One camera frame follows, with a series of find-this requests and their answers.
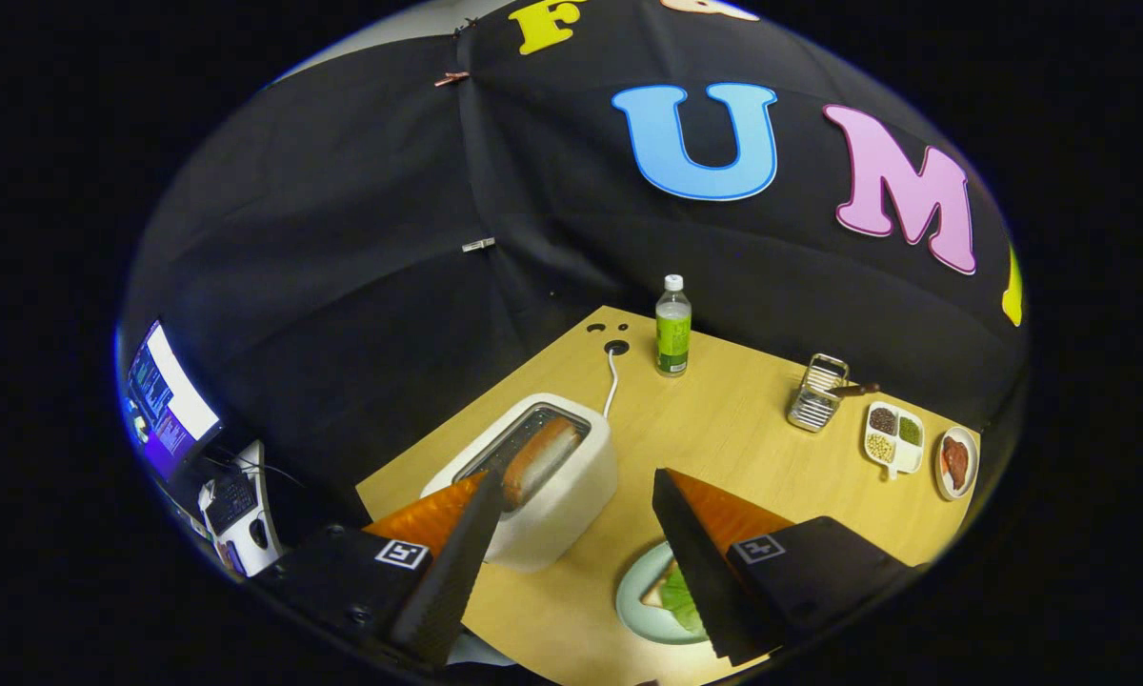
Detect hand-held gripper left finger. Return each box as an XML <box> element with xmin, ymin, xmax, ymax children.
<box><xmin>252</xmin><ymin>467</ymin><xmax>508</xmax><ymax>670</ymax></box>

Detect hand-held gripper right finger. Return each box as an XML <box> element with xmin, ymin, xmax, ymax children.
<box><xmin>652</xmin><ymin>467</ymin><xmax>918</xmax><ymax>668</ymax></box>

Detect bread loaf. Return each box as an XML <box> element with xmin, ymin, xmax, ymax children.
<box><xmin>501</xmin><ymin>416</ymin><xmax>582</xmax><ymax>511</ymax></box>

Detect green lettuce leaf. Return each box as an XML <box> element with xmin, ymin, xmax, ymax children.
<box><xmin>660</xmin><ymin>564</ymin><xmax>708</xmax><ymax>637</ymax></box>

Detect pale green round plate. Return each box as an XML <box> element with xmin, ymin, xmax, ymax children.
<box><xmin>615</xmin><ymin>540</ymin><xmax>715</xmax><ymax>647</ymax></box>

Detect white toaster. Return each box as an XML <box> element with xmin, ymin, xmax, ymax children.
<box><xmin>421</xmin><ymin>393</ymin><xmax>620</xmax><ymax>573</ymax></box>

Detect white side desk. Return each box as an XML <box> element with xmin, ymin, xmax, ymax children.
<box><xmin>190</xmin><ymin>438</ymin><xmax>287</xmax><ymax>579</ymax></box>

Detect black keyboard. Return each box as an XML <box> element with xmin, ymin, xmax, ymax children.
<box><xmin>205</xmin><ymin>474</ymin><xmax>258</xmax><ymax>536</ymax></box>

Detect white divided bean dish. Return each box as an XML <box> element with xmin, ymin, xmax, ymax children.
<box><xmin>863</xmin><ymin>401</ymin><xmax>926</xmax><ymax>480</ymax></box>

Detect green label drink bottle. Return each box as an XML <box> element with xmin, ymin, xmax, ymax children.
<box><xmin>655</xmin><ymin>274</ymin><xmax>692</xmax><ymax>378</ymax></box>

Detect red meat slices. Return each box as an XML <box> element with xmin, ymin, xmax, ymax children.
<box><xmin>941</xmin><ymin>436</ymin><xmax>970</xmax><ymax>492</ymax></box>

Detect round white meat plate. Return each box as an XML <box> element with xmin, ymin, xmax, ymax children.
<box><xmin>933</xmin><ymin>426</ymin><xmax>980</xmax><ymax>502</ymax></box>

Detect computer monitor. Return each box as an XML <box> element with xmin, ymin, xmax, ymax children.
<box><xmin>124</xmin><ymin>319</ymin><xmax>223</xmax><ymax>485</ymax></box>

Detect black backdrop cloth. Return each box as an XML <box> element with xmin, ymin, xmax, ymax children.
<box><xmin>119</xmin><ymin>0</ymin><xmax>1030</xmax><ymax>535</ymax></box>

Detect metal wire basket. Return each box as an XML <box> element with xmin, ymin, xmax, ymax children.
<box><xmin>787</xmin><ymin>353</ymin><xmax>851</xmax><ymax>434</ymax></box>

